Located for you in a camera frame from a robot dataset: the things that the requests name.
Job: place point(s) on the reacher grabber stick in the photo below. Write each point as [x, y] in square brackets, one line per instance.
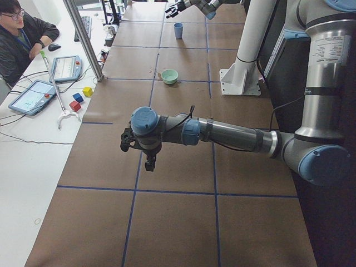
[65, 113]

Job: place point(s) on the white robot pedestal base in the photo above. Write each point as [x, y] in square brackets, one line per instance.
[243, 75]

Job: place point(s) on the yellow cube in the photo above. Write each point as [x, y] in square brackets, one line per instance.
[87, 91]

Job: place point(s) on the blue cube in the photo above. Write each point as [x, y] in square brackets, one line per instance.
[77, 97]

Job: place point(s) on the mint green bowl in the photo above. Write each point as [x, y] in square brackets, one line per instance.
[169, 76]

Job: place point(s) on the teach pendant tablet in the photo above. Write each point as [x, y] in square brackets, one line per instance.
[33, 99]
[66, 69]

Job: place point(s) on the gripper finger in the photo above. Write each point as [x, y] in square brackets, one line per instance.
[128, 140]
[171, 13]
[150, 162]
[173, 9]

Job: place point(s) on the aluminium frame post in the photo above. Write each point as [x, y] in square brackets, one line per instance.
[84, 39]

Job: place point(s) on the black computer mouse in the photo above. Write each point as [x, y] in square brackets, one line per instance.
[53, 47]

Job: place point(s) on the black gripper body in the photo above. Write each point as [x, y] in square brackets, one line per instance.
[150, 151]
[181, 6]

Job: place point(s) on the small metal cup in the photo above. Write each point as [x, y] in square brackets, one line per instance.
[111, 30]

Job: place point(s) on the person in black jacket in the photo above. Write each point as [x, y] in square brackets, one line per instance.
[22, 38]

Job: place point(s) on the near teach pendant tablet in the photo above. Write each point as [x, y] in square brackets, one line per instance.
[33, 99]

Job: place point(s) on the light blue plastic cup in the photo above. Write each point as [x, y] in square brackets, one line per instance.
[178, 30]

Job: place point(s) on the far teach pendant tablet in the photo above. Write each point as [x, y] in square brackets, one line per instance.
[66, 69]

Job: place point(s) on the red cube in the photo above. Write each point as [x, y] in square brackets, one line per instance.
[75, 106]

